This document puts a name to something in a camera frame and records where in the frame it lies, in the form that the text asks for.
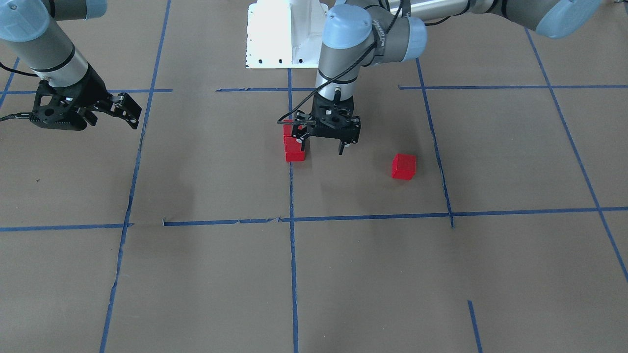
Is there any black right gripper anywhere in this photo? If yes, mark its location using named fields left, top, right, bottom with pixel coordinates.
left=28, top=64, right=142, bottom=130

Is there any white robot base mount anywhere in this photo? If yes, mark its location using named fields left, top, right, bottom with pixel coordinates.
left=245, top=0, right=329, bottom=69

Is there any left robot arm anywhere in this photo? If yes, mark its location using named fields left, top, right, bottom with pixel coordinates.
left=278, top=0, right=601, bottom=154

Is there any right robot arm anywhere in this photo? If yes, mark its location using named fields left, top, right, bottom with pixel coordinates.
left=0, top=0, right=142, bottom=130

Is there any red block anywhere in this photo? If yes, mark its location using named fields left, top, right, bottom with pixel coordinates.
left=391, top=153, right=418, bottom=181
left=283, top=136, right=307, bottom=163

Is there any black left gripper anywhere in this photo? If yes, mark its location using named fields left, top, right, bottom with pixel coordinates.
left=291, top=93, right=362, bottom=155

